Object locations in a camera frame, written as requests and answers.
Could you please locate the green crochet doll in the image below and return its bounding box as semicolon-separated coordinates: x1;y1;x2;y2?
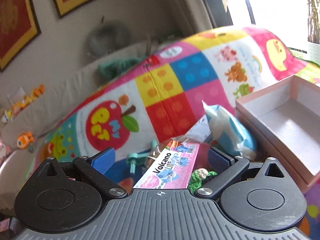
188;168;217;193

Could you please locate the grey round wall ornament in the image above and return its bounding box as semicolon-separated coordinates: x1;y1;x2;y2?
86;16;131;58

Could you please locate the orange clownfish toy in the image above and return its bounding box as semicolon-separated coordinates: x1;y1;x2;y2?
17;132;34;149

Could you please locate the pink Volcano toy box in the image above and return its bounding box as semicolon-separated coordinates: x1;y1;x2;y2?
134;140;200;189

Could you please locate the teal plastic hand crank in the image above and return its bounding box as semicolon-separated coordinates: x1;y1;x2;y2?
126;139;158;174

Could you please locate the tall potted palm plant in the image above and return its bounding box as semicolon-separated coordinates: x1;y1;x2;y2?
308;0;319;44

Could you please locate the white paper card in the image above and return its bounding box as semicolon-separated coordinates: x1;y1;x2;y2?
186;115;212;143

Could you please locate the teal knitted cloth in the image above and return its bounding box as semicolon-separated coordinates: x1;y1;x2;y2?
98;56;146;82

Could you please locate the orange toy string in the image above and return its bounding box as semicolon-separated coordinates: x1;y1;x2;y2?
2;84;46;123

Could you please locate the blue white tissue pack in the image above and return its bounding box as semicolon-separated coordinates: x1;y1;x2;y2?
202;102;258;161

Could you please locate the colourful cartoon play mat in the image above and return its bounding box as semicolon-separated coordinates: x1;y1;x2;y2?
14;26;319;239

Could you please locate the pink cardboard box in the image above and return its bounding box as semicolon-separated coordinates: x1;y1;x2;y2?
235;75;319;193

